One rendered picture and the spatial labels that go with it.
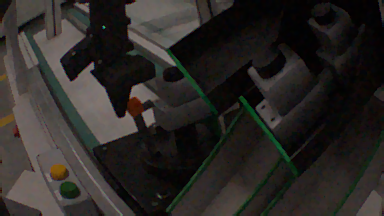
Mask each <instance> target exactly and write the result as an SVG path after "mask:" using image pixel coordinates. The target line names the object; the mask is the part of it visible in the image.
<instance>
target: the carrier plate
mask: <svg viewBox="0 0 384 216"><path fill-rule="evenodd" d="M240 110H241V108H238V109H235V110H232V111H230V112H228V113H225V114H224V119H225V120H224V121H225V122H227V123H229V124H231V123H232V121H233V120H234V118H235V117H236V115H237V114H238V112H239V111H240ZM141 141H142V139H141V137H140V134H139V132H135V133H134V132H132V133H131V134H128V135H125V136H123V137H121V138H116V139H115V140H112V141H109V142H106V143H104V144H100V145H98V146H96V147H93V151H94V155H95V158H96V159H97V161H98V162H99V163H100V164H101V166H102V167H103V168H104V170H105V171H106V172H107V173H108V175H109V176H111V178H112V179H113V180H114V181H115V183H116V184H117V185H118V187H119V188H120V189H121V190H122V191H123V193H124V194H125V195H127V197H128V198H129V199H130V200H131V202H132V203H134V205H135V206H136V207H138V209H139V210H140V211H142V212H143V214H144V215H145V216H163V215H167V214H169V213H167V212H166V209H167V208H168V207H169V205H170V204H172V202H173V201H174V200H175V198H176V197H177V195H179V194H180V192H182V190H183V188H184V187H185V185H186V184H187V183H188V182H189V181H190V179H185V180H167V179H161V178H158V177H155V176H152V175H150V174H148V173H147V172H146V171H145V170H144V169H143V168H142V166H141V164H140V159H139V155H138V145H139V143H140V142H141ZM163 191H167V192H168V193H169V194H171V198H172V201H170V200H169V201H167V202H163V203H161V202H160V201H159V200H158V199H157V197H156V194H157V193H159V192H163Z"/></svg>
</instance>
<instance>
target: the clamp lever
mask: <svg viewBox="0 0 384 216"><path fill-rule="evenodd" d="M153 107H155V103H154V102H153V101H152V100H150V99H149V100H147V101H146V102H144V103H141V101H140V100H139V99H138V98H137V96H134V97H132V98H130V99H129V101H128V104H127V112H128V114H129V115H130V116H131V117H133V120H134V122H135V124H136V127H137V129H138V132H139V134H140V137H141V139H142V142H143V143H144V145H145V148H146V149H147V150H148V151H151V150H154V149H156V147H155V145H154V142H153V140H152V137H151V135H150V132H149V130H148V127H147V125H146V122H145V120H144V117H143V115H142V113H143V112H145V111H147V110H149V109H151V108H153ZM141 112H142V113H141Z"/></svg>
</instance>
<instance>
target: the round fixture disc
mask: <svg viewBox="0 0 384 216"><path fill-rule="evenodd" d="M195 127H196V133H197V139H198V143H197V144H196V145H193V146H191V147H186V148H182V147H178V146H177V145H176V142H175V137H174V132H173V130H172V131H169V132H166V133H164V134H161V135H158V136H157V135H156V134H155V133H153V131H152V132H150V135H151V137H152V140H153V142H154V145H155V147H156V148H157V149H158V150H159V151H160V153H161V156H158V157H156V158H154V159H151V160H150V159H149V158H148V157H147V156H146V155H145V154H144V153H143V149H142V148H143V147H145V145H144V143H143V142H142V141H141V142H140V143H139V145H138V155H139V159H140V164H141V166H142V168H143V169H144V170H145V171H146V172H147V173H148V174H150V175H152V176H155V177H158V178H161V179H167V180H185V179H192V177H193V176H194V174H195V173H196V172H197V171H198V170H199V168H200V167H201V165H202V164H203V163H204V162H205V160H206V159H207V157H208V156H209V155H210V153H211V152H212V150H213V149H214V147H215V146H216V144H217V143H218V141H219V140H220V139H221V138H220V137H218V136H217V135H215V132H214V128H213V129H210V130H209V129H208V128H206V126H205V121H204V118H203V119H201V120H198V121H195Z"/></svg>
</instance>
